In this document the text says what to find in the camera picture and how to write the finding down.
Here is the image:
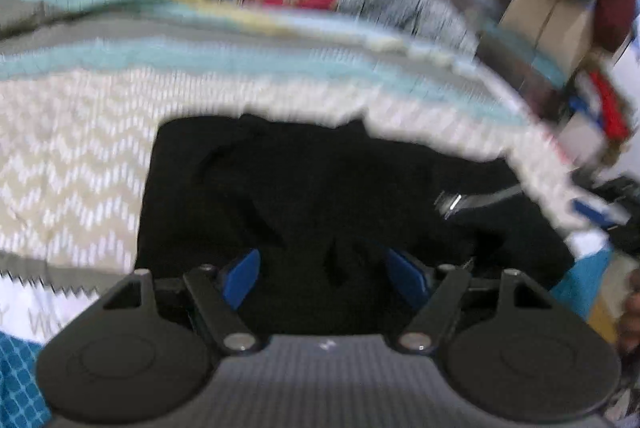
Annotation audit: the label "black pants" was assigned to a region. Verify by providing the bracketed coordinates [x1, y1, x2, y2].
[136, 115, 574, 336]

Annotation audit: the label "patterned teal beige bedsheet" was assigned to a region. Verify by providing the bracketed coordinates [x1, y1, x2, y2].
[1, 0, 611, 427]

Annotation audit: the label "cardboard box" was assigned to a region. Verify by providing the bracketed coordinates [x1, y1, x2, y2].
[499, 0, 596, 74]

